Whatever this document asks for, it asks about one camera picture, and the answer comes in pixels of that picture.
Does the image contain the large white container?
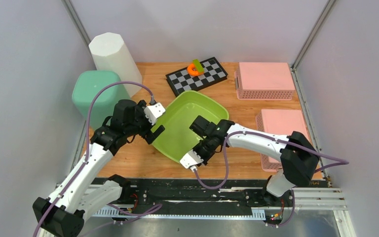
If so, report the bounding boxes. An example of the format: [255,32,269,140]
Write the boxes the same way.
[88,32,143,84]

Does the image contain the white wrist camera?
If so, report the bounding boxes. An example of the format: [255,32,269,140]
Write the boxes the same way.
[144,103,166,125]
[179,150,204,171]

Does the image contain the aluminium frame rails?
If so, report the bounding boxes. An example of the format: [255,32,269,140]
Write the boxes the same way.
[80,63,346,228]

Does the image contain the black white checkerboard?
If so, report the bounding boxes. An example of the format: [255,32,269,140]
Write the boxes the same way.
[165,57,228,97]

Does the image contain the pink perforated basket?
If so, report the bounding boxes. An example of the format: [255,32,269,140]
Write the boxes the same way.
[234,62,295,101]
[255,109,313,173]

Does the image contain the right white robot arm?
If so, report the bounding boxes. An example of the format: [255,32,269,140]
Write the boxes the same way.
[180,116,319,206]

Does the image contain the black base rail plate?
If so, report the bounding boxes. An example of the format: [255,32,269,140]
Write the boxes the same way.
[110,178,294,217]

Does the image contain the green block toy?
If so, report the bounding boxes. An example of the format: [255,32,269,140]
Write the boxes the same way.
[192,59,204,74]

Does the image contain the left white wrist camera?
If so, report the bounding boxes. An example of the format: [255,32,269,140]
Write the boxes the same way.
[144,103,166,125]

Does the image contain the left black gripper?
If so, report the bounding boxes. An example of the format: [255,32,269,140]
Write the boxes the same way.
[125,101,164,144]

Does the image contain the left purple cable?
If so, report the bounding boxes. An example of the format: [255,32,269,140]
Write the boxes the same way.
[32,81,163,237]

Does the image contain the purple cable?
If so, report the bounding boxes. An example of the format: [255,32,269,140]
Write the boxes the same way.
[32,81,163,237]
[191,130,350,228]

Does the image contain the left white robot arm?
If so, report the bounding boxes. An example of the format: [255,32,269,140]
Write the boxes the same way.
[33,99,165,237]

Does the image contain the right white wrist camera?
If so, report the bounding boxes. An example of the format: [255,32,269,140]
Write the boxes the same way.
[179,150,204,171]

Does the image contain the orange ring toy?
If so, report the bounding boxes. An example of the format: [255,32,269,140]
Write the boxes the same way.
[187,63,204,77]

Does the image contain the green plastic bin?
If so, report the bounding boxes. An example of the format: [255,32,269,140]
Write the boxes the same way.
[72,71,130,130]

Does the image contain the green plastic tray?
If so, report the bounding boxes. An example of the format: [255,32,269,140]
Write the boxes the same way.
[152,90,229,163]

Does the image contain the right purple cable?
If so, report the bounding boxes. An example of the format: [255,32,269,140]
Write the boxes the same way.
[191,130,350,228]

